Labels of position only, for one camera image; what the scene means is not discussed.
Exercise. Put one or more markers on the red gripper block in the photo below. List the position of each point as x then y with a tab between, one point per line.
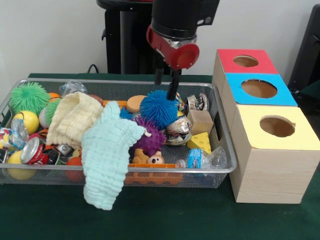
175	51

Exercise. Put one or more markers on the printed silver drink can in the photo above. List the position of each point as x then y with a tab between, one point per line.
178	130

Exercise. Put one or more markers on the orange plush toy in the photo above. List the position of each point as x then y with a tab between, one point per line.
147	158

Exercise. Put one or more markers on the crushed bottle with blue label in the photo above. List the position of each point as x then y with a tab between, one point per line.
200	160

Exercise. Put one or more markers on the mint green waffle cloth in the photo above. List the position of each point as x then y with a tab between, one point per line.
105	155

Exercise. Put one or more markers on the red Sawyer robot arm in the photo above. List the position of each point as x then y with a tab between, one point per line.
182	15

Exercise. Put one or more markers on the wooden box with three holes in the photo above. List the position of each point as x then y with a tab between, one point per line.
270	175

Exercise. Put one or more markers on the blue spiky rubber ball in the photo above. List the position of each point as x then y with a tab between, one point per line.
158	110

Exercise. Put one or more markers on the crushed silver can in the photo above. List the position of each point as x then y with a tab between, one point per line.
198	101

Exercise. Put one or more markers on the tan foam disc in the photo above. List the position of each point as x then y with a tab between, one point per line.
135	102

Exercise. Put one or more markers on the plain wooden block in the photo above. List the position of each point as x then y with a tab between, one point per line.
200	121

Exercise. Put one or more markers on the purple spiky monster toy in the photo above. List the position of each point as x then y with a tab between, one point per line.
150	137

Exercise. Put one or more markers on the yellow cheese wedge toy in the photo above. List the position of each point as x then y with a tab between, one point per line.
200	143

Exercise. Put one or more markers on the cream waffle cloth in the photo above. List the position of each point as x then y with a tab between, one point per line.
72	117

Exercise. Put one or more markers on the green spiky rubber ball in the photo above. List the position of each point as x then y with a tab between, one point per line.
30	96

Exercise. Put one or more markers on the dark green tablecloth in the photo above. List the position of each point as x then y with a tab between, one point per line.
175	220

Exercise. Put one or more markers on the yellow smiley ball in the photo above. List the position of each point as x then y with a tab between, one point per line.
27	122

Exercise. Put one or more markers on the black stand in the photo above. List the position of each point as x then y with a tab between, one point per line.
310	50

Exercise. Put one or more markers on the crushed red soda can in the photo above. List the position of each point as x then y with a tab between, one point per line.
35	152

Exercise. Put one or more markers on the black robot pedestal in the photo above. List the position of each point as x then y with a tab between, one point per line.
125	37

